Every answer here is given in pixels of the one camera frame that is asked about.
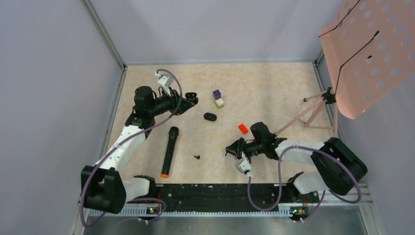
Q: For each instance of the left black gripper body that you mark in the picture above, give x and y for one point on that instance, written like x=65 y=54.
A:
x=171 y=103

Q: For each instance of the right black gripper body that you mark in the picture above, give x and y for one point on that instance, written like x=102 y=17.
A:
x=243 y=147

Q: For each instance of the small black earbud case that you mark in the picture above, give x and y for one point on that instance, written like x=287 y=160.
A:
x=191 y=96

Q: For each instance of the oval black charging case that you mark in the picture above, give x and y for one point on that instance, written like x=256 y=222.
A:
x=210 y=116

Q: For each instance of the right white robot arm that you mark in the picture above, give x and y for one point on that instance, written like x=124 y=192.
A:
x=337 y=167

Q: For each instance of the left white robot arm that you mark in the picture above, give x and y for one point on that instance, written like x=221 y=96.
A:
x=102 y=186

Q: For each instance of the red block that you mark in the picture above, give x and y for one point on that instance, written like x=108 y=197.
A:
x=243 y=129

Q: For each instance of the black microphone orange end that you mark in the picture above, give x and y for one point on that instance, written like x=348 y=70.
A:
x=172 y=139

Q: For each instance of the purple white green brick stack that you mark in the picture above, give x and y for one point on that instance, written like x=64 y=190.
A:
x=217 y=98

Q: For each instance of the pink perforated music stand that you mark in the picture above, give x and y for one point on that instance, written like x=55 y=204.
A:
x=369 y=48

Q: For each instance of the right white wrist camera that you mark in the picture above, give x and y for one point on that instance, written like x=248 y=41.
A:
x=244 y=167

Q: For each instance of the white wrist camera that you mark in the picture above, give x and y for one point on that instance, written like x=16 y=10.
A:
x=244 y=167
x=164 y=81

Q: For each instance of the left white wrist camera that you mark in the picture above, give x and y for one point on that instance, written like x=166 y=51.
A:
x=164 y=81

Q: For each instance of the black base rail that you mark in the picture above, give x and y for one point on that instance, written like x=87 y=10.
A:
x=226 y=197

